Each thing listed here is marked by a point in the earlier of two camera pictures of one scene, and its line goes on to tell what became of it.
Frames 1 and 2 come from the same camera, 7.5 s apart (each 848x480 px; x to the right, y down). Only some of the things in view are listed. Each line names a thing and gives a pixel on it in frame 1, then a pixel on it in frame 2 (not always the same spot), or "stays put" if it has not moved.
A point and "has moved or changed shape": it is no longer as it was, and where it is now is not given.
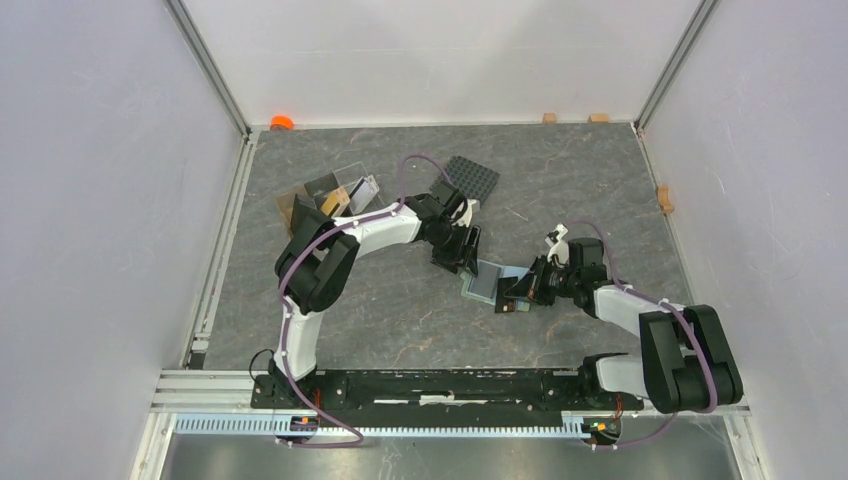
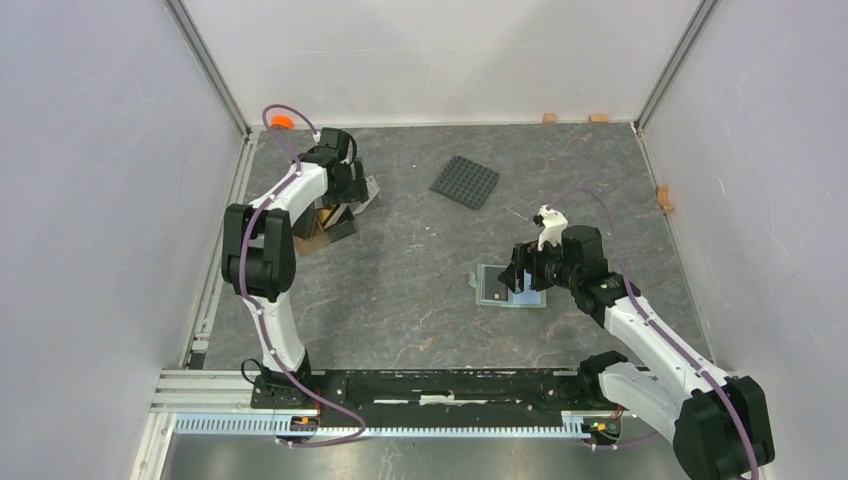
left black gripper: x=462 y=256 to x=357 y=191
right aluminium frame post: x=672 y=65 stays put
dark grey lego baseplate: x=474 y=180 stays put
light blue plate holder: x=483 y=286 has moved or changed shape
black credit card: x=505 y=304 to x=494 y=289
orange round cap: x=281 y=123 stays put
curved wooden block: x=664 y=200 stays put
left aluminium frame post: x=209 y=63 stays put
